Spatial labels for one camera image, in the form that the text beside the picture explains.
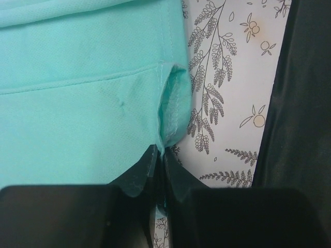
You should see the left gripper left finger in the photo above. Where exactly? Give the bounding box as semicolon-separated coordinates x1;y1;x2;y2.
1;145;158;247

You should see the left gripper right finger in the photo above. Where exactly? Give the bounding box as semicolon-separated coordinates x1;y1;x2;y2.
162;149;326;247

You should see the teal t shirt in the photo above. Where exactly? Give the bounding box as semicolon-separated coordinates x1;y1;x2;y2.
1;1;192;187

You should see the floral patterned table mat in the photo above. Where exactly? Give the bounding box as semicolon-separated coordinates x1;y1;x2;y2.
172;1;291;188

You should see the aluminium frame rail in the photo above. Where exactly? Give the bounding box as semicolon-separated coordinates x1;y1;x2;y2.
254;1;330;202

